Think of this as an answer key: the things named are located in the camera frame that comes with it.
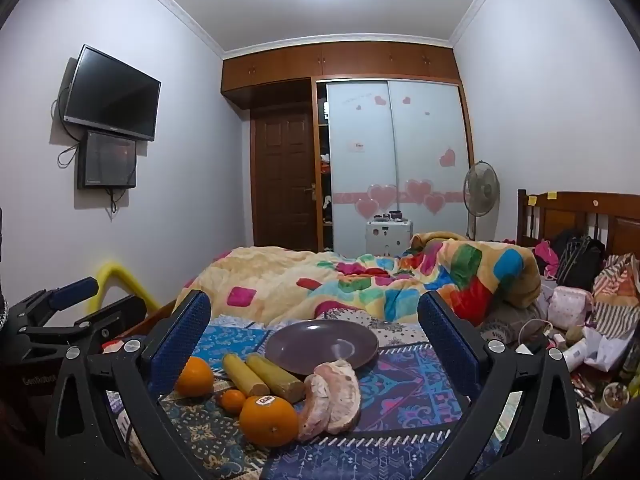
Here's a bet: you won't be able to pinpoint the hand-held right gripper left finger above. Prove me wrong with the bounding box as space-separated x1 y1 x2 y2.
45 289 213 480

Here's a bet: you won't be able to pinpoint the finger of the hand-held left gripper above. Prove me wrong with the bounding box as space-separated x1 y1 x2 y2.
70 294 151 357
22 276 100 333

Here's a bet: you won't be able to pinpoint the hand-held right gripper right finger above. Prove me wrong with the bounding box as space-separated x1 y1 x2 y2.
416 290 587 480

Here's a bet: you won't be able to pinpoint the plain orange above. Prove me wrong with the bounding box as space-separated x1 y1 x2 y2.
175 356 215 398

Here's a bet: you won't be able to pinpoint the banana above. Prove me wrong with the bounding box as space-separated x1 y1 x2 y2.
222 353 271 397

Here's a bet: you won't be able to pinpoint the small tangerine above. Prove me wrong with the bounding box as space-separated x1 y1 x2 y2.
216 389 247 415

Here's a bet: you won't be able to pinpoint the yellow sugarcane piece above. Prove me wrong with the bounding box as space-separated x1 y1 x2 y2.
246 353 306 403

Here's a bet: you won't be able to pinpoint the orange with sticker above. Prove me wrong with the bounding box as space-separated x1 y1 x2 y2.
239 395 300 448

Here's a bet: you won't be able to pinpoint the brown round plate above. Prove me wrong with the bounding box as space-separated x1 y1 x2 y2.
264 320 380 377

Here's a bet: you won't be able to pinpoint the small peeled pomelo segment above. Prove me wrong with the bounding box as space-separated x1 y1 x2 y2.
297 374 332 443

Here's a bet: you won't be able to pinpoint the blue patterned tablecloth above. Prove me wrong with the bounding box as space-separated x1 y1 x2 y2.
102 310 526 480

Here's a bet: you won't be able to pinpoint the small white appliance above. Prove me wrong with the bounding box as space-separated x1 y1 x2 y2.
366 220 415 257

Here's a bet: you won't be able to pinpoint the white bottle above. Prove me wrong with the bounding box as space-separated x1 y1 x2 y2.
565 337 589 372

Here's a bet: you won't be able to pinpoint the pink pouch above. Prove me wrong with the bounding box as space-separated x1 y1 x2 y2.
547 286 593 331

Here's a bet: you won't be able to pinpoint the colourful patchwork quilt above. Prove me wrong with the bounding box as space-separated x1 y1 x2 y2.
182 231 543 329

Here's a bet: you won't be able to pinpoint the magenta clothes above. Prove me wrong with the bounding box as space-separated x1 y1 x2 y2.
532 240 560 279

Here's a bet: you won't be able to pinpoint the white plastic bag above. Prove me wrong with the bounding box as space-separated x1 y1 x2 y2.
582 327 637 372

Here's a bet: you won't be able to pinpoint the black backpack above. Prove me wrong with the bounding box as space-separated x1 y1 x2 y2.
555 232 606 291

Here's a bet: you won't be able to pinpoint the standing fan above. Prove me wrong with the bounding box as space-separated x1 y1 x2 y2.
462 161 501 241

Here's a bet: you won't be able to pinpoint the striped bag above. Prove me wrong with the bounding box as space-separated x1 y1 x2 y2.
592 255 640 338

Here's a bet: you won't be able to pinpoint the wooden bed headboard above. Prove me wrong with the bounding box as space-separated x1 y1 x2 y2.
516 189 640 261

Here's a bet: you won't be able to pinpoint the brown wooden door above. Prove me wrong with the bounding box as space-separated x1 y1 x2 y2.
250 105 319 252

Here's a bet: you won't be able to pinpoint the frosted sliding wardrobe door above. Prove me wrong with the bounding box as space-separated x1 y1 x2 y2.
326 81 401 257
389 80 474 241

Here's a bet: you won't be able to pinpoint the wooden overhead cabinet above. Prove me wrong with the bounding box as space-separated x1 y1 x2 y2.
221 40 461 107

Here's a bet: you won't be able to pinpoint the yellow tube frame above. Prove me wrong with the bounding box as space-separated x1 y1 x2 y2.
92 259 162 313

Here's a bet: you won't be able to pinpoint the small black wall monitor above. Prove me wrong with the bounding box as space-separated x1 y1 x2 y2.
77 130 137 190

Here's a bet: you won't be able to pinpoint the black wall television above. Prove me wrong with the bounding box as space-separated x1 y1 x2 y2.
62 45 162 142

